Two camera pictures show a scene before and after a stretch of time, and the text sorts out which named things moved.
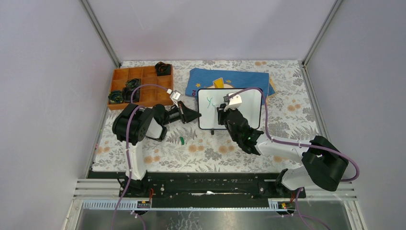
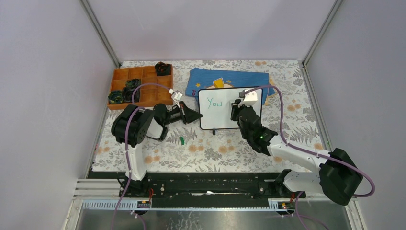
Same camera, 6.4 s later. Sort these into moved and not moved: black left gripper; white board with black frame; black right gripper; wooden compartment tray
Moved: black right gripper
Not moved: black left gripper; wooden compartment tray; white board with black frame
